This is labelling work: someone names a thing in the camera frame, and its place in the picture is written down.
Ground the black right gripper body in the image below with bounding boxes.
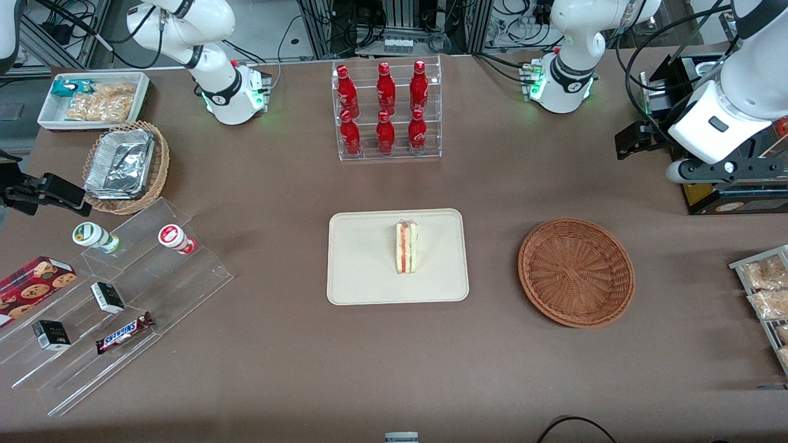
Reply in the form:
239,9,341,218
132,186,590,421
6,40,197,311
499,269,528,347
0,151,44,216

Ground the triangle sandwich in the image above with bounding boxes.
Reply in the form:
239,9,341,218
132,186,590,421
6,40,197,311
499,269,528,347
395,220,419,275

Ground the silver foil tray stack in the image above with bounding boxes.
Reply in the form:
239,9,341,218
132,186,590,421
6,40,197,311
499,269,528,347
84,127,156,201

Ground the light wicker basket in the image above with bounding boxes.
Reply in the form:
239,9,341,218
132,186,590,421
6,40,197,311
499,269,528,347
81,120,171,215

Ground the grey metal rack tray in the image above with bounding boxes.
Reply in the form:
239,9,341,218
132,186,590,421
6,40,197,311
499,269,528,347
729,244,788,377

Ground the brown round wicker basket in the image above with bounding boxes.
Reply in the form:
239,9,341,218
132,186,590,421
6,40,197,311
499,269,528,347
518,218,635,329

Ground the beige rectangular tray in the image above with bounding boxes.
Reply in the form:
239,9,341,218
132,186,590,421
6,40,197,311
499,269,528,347
327,209,470,306

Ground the green lid drink cup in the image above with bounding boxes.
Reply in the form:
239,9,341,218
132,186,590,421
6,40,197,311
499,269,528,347
72,221,121,255

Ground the black equipment box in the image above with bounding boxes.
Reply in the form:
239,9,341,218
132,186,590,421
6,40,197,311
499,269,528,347
639,54,788,216

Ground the white rectangular plastic bin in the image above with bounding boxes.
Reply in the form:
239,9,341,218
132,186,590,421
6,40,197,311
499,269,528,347
37,71,151,132

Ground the clear bag of chips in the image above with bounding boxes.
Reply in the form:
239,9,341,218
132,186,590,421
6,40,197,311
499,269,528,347
64,92,133,122
86,82,137,102

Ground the red cookie box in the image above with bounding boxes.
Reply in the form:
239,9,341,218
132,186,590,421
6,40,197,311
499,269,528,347
0,256,78,327

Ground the teal snack packet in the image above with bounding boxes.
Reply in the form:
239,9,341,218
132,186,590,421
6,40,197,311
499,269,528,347
50,79,94,99

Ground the small black box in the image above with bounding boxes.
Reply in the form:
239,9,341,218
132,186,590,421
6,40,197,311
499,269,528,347
31,319,72,352
90,281,126,315

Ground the red lid drink cup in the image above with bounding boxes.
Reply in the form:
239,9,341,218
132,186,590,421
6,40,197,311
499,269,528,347
158,223,198,256

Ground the snickers chocolate bar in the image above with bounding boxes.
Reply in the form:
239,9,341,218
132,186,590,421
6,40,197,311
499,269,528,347
95,311,155,355

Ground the clear acrylic step display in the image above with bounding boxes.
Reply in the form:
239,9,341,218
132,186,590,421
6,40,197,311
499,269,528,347
0,197,235,417

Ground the clear acrylic bottle rack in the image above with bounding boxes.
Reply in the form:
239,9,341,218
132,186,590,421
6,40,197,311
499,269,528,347
332,55,443,162

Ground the red cola bottle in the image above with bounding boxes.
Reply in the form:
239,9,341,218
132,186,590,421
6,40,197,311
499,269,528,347
336,65,360,112
376,62,397,111
408,108,428,154
339,110,362,156
409,60,430,111
376,110,396,155

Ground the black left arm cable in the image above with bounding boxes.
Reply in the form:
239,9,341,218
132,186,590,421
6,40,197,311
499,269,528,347
624,0,742,150

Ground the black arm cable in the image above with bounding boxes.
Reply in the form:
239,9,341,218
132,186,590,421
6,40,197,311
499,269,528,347
36,0,164,70
624,0,742,150

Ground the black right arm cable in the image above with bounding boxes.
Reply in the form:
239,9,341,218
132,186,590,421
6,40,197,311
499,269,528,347
36,0,164,70

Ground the black table cable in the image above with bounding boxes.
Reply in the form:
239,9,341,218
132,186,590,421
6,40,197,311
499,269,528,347
535,416,619,443

